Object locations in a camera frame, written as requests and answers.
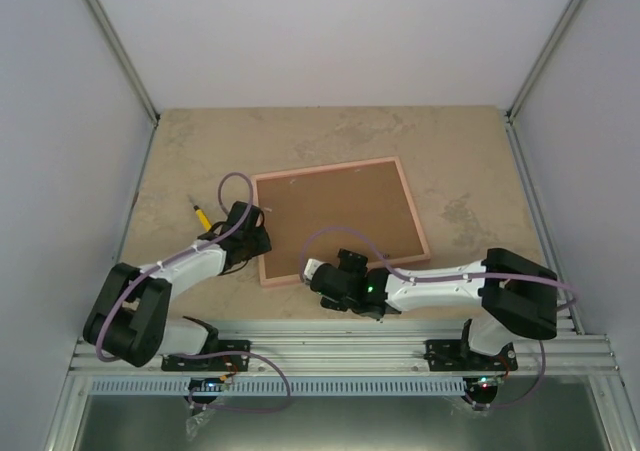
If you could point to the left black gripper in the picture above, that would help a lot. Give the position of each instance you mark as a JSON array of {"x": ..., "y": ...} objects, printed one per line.
[{"x": 264, "y": 245}]

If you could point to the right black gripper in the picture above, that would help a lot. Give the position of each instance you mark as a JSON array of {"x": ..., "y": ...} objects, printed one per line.
[{"x": 352, "y": 261}]

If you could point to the yellow handled screwdriver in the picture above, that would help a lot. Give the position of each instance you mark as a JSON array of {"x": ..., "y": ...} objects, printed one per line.
[{"x": 202, "y": 217}]

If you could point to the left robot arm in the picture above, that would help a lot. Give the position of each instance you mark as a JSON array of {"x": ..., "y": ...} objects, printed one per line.
[{"x": 129, "y": 319}]

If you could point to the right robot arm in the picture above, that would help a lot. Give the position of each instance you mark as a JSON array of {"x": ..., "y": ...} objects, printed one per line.
[{"x": 518, "y": 296}]

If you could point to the left circuit board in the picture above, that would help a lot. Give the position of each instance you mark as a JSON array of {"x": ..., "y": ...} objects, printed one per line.
[{"x": 210, "y": 385}]

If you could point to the circuit board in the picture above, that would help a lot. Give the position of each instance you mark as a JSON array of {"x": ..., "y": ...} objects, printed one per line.
[
  {"x": 210, "y": 385},
  {"x": 489, "y": 381}
]

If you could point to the right circuit board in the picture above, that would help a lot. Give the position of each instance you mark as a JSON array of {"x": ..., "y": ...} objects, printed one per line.
[{"x": 489, "y": 381}]

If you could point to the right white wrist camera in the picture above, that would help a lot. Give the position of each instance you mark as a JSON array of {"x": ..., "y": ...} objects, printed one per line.
[{"x": 309, "y": 270}]

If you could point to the brown frame backing board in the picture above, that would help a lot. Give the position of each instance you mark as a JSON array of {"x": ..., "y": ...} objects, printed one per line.
[{"x": 306, "y": 210}]

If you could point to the aluminium rail beam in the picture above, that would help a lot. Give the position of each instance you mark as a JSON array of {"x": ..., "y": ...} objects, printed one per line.
[{"x": 396, "y": 347}]

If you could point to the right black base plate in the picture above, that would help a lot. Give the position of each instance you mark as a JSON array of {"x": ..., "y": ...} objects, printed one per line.
[{"x": 450, "y": 355}]

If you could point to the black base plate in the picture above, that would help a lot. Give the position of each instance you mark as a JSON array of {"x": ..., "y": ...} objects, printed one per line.
[
  {"x": 230, "y": 356},
  {"x": 450, "y": 355}
]

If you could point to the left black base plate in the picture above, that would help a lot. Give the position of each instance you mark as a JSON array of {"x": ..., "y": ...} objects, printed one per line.
[{"x": 230, "y": 356}]

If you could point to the grey slotted cable duct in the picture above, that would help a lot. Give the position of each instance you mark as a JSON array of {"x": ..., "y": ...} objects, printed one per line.
[{"x": 270, "y": 386}]

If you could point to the left aluminium corner post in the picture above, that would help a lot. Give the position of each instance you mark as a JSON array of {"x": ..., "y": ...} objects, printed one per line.
[{"x": 114, "y": 43}]

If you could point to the aluminium corner post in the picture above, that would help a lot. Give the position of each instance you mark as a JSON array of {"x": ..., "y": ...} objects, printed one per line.
[
  {"x": 566, "y": 18},
  {"x": 114, "y": 43}
]

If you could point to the right aluminium corner post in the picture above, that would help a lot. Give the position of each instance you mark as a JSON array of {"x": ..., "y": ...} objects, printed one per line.
[{"x": 566, "y": 18}]

